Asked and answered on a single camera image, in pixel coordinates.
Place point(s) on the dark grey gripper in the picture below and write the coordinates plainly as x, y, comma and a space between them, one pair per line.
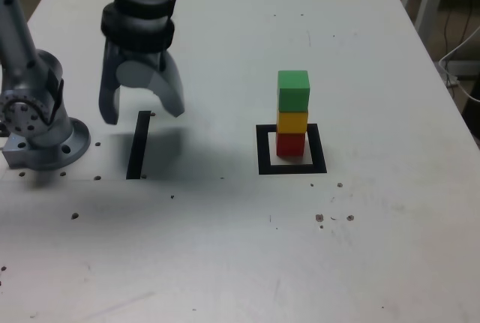
146, 57

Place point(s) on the green cube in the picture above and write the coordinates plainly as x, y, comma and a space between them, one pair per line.
293, 90

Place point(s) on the yellow cube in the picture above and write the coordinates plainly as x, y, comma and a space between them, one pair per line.
291, 122

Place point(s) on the red cube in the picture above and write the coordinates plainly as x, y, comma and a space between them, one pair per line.
289, 145

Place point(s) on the black tape square outline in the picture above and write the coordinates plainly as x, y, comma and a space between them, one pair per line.
262, 150

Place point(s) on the black tape strip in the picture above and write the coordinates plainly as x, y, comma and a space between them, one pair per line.
137, 150

